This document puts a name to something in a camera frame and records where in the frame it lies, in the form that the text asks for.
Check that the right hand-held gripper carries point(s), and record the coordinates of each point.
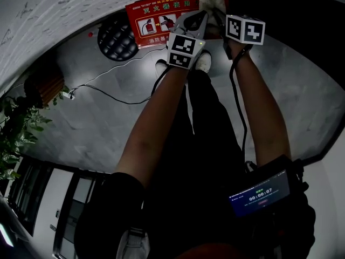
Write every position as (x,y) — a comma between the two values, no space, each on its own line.
(246,30)

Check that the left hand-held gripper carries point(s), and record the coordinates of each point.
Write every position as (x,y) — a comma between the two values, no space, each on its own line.
(183,46)

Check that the white wiping cloth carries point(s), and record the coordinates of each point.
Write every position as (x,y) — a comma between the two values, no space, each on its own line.
(211,0)

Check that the red fire extinguisher box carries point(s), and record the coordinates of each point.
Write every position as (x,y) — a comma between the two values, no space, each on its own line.
(153,17)

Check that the person's right forearm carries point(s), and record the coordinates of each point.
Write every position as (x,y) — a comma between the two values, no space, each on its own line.
(261,104)

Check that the person's left forearm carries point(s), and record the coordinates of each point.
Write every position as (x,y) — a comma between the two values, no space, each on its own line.
(151,133)

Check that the white shoe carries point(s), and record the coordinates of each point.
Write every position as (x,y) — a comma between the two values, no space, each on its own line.
(203,61)

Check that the black tufted round stool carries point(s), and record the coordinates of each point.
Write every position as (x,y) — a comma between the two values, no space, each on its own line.
(117,39)

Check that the brown ribbed plant pot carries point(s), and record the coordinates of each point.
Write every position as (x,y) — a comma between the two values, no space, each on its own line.
(47,88)

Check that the person's black clothing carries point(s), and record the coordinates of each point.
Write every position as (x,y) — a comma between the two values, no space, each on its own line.
(194,193)

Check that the phone with timer screen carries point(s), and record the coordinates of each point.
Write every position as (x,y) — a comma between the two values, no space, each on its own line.
(260,194)

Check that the green leafy potted plant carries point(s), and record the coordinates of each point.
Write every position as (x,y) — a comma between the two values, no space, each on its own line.
(19,133)

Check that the black framed glass door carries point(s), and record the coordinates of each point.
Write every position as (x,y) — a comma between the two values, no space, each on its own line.
(62,198)

